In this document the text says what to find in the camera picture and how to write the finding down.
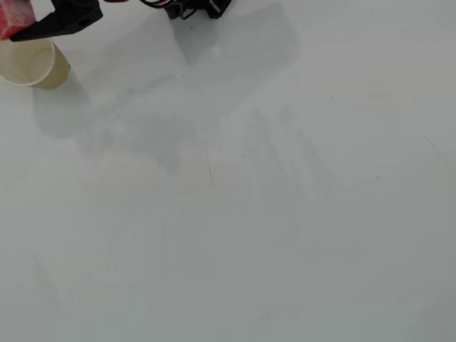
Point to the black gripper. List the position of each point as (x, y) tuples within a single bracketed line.
[(73, 16)]

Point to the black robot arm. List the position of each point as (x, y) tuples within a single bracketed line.
[(217, 9)]

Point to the beige paper cup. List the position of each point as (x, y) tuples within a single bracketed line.
[(57, 73)]

